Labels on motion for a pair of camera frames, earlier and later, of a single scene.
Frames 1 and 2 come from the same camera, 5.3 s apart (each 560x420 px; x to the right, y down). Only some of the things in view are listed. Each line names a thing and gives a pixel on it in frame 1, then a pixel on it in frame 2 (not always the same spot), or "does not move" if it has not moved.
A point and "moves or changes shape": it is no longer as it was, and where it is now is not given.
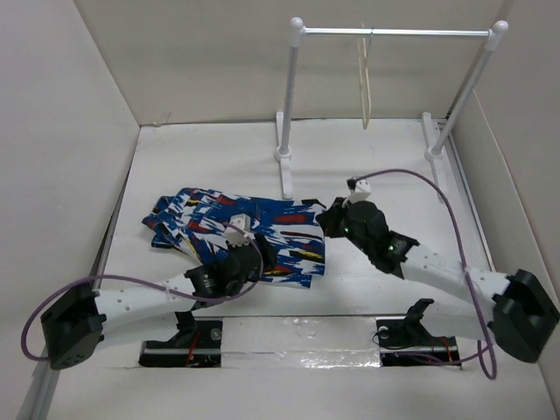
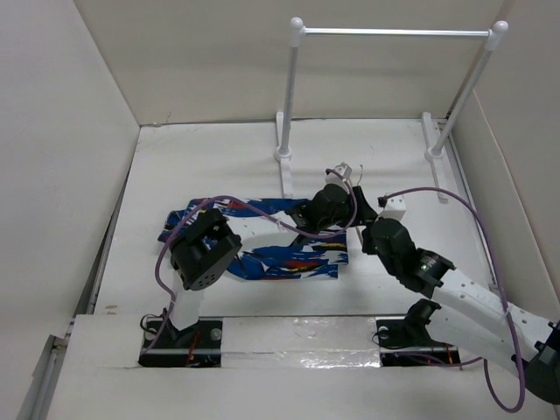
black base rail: x=199 y=343 does not move
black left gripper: x=268 y=250 to x=362 y=213
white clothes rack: x=497 y=31 does not move
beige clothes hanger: x=365 y=87 moves or changes shape
